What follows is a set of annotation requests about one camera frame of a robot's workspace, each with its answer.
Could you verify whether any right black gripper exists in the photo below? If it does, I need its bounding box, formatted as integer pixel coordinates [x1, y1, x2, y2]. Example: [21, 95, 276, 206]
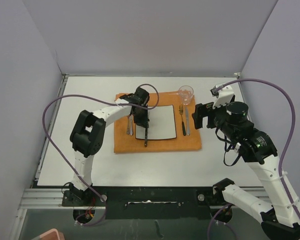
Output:
[192, 99, 238, 141]

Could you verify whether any silver knife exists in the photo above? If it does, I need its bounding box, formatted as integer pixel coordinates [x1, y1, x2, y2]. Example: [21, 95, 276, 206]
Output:
[185, 106, 190, 136]

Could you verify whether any silver spoon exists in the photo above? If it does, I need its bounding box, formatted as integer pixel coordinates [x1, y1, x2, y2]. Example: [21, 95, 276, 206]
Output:
[129, 115, 133, 136]

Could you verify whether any green handled utensil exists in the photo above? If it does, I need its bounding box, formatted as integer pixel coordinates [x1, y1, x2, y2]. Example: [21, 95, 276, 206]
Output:
[179, 104, 186, 136]

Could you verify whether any clear plastic cup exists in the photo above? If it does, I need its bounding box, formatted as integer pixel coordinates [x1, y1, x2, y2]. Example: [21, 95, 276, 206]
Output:
[178, 85, 194, 106]

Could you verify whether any white square plate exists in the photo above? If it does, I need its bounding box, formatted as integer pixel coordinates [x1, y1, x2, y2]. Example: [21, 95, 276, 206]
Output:
[147, 105, 176, 141]

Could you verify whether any orange cloth placemat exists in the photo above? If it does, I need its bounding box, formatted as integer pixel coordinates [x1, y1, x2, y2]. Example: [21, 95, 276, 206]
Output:
[114, 91, 202, 154]

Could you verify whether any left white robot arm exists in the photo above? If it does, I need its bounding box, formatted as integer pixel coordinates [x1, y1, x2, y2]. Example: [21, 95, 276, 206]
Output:
[69, 87, 150, 206]

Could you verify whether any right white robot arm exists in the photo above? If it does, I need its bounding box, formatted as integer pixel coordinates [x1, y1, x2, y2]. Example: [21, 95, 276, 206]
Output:
[192, 101, 300, 240]

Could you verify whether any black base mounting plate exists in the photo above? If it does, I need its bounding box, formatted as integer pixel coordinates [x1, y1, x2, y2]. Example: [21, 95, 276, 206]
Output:
[61, 185, 242, 221]

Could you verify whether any pink box corner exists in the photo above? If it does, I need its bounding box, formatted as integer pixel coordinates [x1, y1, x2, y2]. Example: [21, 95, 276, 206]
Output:
[39, 228, 65, 240]

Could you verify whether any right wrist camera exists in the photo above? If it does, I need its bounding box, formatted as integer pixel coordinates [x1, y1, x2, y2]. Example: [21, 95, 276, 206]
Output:
[210, 84, 234, 109]

